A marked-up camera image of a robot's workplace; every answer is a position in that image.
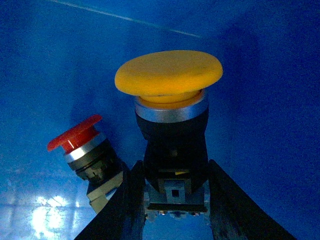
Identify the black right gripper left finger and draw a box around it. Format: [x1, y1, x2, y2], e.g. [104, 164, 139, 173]
[75, 160, 146, 240]

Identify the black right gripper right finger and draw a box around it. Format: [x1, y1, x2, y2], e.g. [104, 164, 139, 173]
[208, 159, 295, 240]

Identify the red mushroom push button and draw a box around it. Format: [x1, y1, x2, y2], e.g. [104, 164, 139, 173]
[47, 114, 126, 214]

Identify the yellow mushroom push button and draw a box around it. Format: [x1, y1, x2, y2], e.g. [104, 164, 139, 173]
[114, 50, 223, 218]

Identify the blue target bin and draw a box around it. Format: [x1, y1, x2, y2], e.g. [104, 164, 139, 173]
[0, 0, 320, 240]

